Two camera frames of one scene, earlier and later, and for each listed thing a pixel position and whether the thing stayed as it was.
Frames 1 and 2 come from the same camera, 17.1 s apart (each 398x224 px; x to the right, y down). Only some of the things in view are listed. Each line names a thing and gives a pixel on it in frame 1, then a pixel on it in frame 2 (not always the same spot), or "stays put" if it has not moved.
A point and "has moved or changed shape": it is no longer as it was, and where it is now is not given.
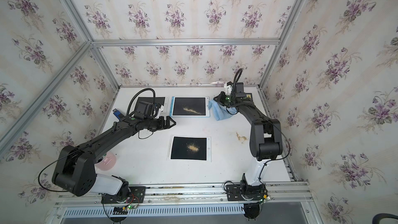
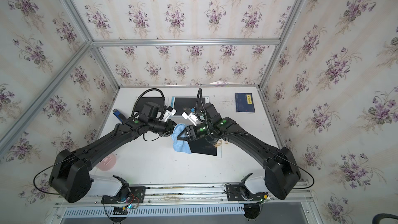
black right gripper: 221,99 → 192,133
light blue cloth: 219,111 → 180,145
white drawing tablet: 189,148 has moved or changed shape
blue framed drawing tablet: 193,106 stays put
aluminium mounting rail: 282,194 stays put
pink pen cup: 108,163 stays put
